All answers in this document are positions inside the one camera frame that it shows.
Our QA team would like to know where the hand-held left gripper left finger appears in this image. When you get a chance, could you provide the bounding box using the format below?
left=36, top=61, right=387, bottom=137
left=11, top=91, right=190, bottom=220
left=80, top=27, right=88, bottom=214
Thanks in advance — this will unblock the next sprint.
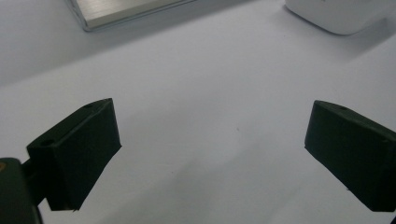
left=21, top=97, right=122, bottom=212

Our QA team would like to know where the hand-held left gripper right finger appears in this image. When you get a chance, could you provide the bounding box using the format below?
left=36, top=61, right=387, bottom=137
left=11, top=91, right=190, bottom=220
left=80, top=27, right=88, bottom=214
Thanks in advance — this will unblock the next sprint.
left=304, top=99, right=396, bottom=213

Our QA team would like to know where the white rounded plastic object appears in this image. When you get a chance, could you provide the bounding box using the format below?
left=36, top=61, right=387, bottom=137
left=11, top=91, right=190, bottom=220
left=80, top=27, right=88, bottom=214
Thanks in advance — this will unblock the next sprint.
left=284, top=0, right=396, bottom=36

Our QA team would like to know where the silver metal plate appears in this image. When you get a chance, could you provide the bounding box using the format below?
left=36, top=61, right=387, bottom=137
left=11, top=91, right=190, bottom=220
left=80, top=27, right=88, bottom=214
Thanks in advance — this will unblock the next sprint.
left=64, top=0, right=200, bottom=33

